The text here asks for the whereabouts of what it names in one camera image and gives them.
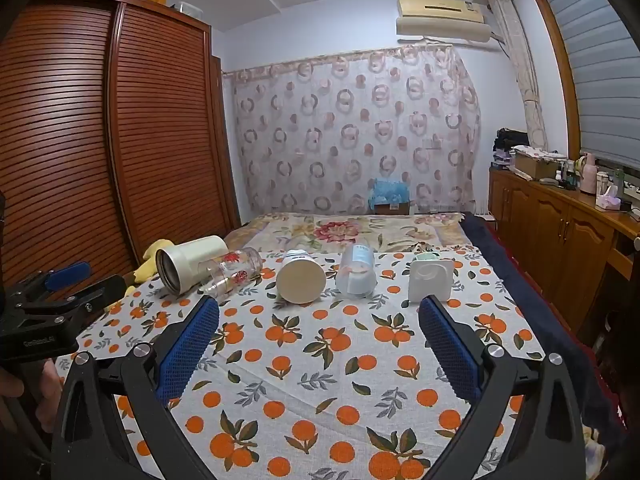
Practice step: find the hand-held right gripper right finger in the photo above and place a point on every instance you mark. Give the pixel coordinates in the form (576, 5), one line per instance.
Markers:
(450, 350)

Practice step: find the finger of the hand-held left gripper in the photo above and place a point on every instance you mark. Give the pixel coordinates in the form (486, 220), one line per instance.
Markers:
(65, 275)
(95, 292)

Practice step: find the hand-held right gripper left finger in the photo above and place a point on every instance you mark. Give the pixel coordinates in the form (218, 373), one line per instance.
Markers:
(187, 350)

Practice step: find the white square cup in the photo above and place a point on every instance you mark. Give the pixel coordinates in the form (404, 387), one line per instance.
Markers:
(430, 277)

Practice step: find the cream steel thermos cup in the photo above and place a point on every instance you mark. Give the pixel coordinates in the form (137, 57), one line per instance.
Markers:
(192, 262)

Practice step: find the clear glass cup red print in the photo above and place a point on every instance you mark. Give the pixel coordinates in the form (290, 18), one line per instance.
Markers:
(235, 272)

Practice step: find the frosted translucent plastic cup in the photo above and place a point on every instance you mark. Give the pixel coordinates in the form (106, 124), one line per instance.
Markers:
(356, 270)

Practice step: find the beige paper cup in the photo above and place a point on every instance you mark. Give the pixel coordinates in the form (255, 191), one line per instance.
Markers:
(301, 277)

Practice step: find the person's left hand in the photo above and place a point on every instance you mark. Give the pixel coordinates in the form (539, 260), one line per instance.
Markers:
(35, 392)

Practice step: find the yellow plush toy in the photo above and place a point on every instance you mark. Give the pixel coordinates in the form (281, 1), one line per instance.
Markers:
(150, 260)

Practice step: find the orange fruit print cloth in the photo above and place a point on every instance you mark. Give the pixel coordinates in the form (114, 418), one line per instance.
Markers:
(310, 360)

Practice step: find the wooden sideboard cabinet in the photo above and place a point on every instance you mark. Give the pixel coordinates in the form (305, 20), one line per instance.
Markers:
(550, 240)

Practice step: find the brown louvered wardrobe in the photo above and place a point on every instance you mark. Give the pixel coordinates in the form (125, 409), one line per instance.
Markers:
(125, 135)

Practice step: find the small cardboard box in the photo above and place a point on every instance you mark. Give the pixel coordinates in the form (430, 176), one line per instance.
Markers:
(392, 208)

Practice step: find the blue plastic bag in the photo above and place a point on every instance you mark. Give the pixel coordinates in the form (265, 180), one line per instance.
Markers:
(390, 191)

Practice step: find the floral blanket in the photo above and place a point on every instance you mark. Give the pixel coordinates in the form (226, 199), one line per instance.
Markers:
(325, 232)

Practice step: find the open cardboard box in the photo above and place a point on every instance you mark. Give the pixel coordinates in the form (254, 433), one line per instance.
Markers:
(535, 166)

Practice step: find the pink tissue box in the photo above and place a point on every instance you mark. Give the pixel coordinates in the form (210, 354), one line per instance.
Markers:
(608, 200)

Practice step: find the black bag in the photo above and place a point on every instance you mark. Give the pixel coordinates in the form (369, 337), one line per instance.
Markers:
(510, 140)

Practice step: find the pink thermos bottle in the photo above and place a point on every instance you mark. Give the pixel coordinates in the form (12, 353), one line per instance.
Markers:
(589, 175)

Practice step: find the circle pattern sheer curtain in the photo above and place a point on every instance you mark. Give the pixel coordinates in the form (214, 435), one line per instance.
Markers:
(350, 130)

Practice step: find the tied beige side curtain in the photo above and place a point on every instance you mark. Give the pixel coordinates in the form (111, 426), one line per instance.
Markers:
(522, 75)

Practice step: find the white storage box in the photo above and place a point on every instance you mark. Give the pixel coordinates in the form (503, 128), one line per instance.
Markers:
(186, 8)

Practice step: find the grey window blinds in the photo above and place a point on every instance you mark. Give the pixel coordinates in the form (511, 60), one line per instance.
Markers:
(600, 70)

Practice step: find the wall air conditioner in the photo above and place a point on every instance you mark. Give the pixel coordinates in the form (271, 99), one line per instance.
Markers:
(440, 17)

